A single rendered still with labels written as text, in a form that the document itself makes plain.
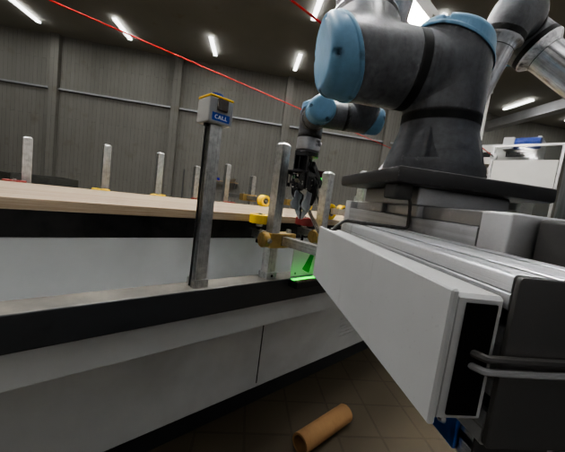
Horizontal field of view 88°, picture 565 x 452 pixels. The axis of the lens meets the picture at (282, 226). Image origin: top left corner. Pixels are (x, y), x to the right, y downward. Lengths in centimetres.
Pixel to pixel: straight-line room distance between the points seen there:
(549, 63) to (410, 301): 92
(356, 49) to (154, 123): 1251
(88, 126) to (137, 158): 206
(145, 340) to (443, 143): 80
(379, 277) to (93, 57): 1412
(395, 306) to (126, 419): 114
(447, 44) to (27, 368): 96
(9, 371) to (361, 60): 86
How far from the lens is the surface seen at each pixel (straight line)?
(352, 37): 47
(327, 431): 147
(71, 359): 86
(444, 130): 49
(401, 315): 20
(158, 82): 1322
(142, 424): 131
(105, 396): 119
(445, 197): 45
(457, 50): 53
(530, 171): 349
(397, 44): 49
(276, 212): 97
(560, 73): 104
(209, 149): 83
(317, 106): 82
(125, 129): 1318
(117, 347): 88
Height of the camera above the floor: 98
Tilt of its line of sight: 6 degrees down
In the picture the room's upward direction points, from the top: 7 degrees clockwise
